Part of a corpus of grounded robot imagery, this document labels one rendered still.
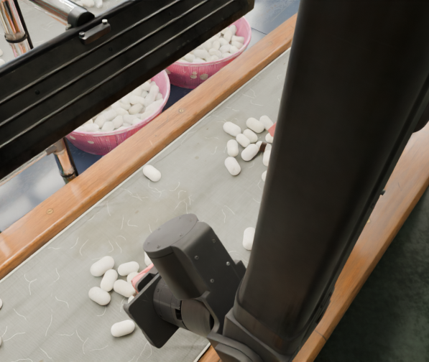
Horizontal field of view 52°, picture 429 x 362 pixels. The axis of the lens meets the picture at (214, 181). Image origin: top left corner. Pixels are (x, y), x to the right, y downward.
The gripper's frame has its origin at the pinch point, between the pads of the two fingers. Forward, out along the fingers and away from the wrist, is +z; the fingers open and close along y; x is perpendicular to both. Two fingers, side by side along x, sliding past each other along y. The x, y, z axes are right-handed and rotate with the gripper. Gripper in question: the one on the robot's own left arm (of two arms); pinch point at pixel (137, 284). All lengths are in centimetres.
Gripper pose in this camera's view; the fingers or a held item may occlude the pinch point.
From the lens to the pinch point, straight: 59.1
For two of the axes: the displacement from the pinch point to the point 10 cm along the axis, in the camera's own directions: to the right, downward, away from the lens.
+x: 4.9, 8.1, 3.3
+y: -6.3, 5.9, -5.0
